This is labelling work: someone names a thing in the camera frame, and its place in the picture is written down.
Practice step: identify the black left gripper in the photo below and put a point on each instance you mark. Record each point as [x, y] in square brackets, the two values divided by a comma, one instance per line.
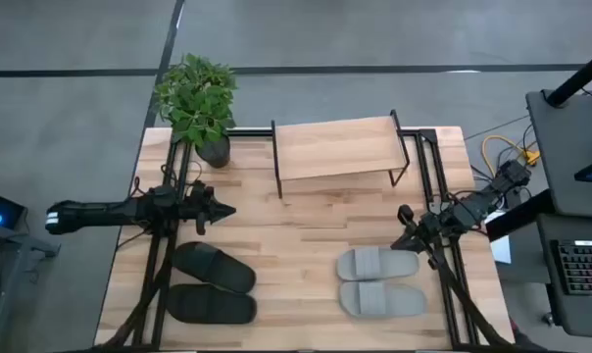
[200, 208]

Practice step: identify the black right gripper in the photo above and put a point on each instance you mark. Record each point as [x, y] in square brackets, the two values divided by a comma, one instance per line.
[426, 228]

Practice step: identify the grey rubber slide sandal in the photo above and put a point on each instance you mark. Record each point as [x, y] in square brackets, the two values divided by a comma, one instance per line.
[381, 299]
[377, 264]

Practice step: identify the black rubber slide sandal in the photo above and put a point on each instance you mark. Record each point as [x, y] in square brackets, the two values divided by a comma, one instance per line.
[212, 267]
[210, 304]

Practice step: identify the wooden shelf with black frame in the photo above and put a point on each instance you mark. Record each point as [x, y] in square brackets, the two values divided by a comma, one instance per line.
[335, 147]

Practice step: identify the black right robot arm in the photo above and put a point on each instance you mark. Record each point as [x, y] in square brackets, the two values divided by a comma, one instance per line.
[477, 203]

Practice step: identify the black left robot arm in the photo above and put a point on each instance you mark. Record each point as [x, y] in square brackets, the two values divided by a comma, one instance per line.
[95, 213]

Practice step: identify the white paper sheet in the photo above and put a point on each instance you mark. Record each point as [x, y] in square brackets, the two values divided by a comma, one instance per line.
[502, 250]

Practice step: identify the black support beam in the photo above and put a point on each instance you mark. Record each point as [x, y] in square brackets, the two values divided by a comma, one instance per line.
[516, 216]

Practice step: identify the green potted plant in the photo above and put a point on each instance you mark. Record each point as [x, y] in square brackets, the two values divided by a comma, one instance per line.
[195, 98]

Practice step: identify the black desk caster wheel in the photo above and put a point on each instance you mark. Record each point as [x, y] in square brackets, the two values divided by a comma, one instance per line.
[549, 318]

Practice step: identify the dark grey keyboard desk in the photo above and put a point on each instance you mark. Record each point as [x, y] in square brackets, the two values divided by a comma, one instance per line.
[570, 314]

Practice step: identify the backlit computer keyboard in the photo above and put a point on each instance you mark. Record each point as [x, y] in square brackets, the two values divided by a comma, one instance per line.
[585, 267]

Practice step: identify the dark grey monitor desk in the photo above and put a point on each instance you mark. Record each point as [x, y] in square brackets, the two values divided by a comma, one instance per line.
[565, 147]

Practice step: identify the grey metal stand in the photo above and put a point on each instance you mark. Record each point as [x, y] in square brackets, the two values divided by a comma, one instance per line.
[26, 240]

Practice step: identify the black device with blue light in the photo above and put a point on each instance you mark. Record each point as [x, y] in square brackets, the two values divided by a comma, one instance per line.
[4, 211]

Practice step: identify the black monitor stand pole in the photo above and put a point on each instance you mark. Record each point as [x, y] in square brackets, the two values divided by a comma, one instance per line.
[577, 78]

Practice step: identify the black aluminium rig frame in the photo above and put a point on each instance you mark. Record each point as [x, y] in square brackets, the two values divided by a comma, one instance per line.
[252, 132]

